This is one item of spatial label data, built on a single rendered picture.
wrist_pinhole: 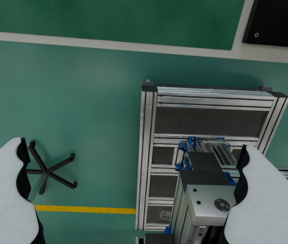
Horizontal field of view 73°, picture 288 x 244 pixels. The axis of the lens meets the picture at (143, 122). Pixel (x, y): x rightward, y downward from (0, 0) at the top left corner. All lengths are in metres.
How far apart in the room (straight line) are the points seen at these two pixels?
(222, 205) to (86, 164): 1.36
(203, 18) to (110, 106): 1.00
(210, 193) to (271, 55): 0.38
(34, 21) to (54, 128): 1.12
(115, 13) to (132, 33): 0.05
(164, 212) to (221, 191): 1.22
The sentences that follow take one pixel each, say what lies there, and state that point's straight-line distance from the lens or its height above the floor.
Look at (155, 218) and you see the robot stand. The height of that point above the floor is 0.21.
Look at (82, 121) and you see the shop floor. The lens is 1.49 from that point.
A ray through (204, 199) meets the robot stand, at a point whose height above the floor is 0.95.
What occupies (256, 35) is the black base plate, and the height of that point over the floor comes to 0.77.
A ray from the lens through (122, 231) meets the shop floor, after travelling 2.37.
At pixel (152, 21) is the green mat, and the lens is 0.51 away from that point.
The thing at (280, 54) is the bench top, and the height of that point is 0.75.
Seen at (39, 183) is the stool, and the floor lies 0.19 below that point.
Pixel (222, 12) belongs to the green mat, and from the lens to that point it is 0.54.
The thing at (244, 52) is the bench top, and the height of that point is 0.75.
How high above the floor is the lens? 1.26
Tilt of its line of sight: 61 degrees down
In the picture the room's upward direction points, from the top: 178 degrees clockwise
